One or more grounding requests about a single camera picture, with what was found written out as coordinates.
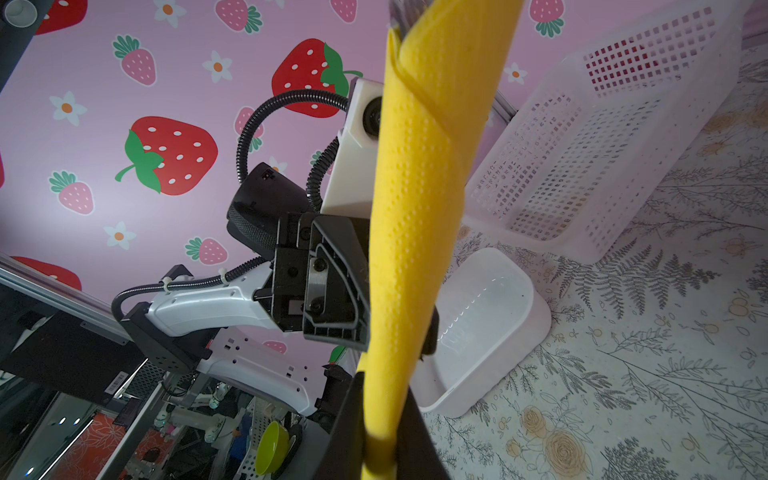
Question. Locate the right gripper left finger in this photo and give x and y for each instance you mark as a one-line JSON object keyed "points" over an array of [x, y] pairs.
{"points": [[344, 455]]}

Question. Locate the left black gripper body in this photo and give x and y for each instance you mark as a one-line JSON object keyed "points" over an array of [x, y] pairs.
{"points": [[283, 296]]}

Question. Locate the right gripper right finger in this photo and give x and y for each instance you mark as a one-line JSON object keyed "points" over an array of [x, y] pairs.
{"points": [[416, 456]]}

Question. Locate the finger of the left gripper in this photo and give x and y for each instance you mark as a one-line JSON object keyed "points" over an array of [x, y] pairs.
{"points": [[337, 288], [430, 342]]}

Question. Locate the white plastic tray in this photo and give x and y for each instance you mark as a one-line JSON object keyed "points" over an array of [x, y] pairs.
{"points": [[491, 318]]}

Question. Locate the yellow paper napkin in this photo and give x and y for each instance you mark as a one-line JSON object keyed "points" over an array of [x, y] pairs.
{"points": [[440, 82]]}

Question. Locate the silver fork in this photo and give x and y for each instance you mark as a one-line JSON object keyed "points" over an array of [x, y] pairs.
{"points": [[404, 14]]}

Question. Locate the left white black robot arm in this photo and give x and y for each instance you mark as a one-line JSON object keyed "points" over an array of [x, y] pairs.
{"points": [[185, 324]]}

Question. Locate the white perforated plastic basket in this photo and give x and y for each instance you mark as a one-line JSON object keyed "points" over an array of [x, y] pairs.
{"points": [[602, 129]]}

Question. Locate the green bowl outside enclosure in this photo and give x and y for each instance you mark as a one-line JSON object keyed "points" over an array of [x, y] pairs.
{"points": [[272, 449]]}

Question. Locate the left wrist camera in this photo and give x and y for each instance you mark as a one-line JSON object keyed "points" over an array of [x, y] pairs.
{"points": [[357, 156]]}

